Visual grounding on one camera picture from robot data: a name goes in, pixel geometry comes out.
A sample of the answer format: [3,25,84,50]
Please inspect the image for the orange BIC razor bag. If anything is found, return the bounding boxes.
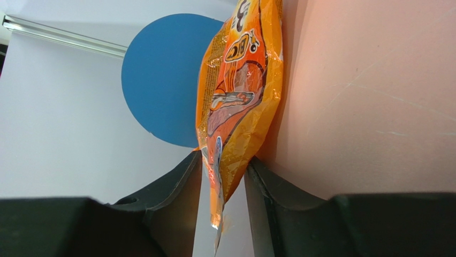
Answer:
[195,1,284,247]

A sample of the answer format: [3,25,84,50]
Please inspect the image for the blue shelf unit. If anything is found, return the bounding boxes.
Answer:
[121,0,456,200]

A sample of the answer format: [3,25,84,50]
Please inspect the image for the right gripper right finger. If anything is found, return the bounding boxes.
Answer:
[244,158,455,256]

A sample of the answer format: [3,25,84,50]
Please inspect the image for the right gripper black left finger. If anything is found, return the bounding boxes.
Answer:
[1,151,202,256]

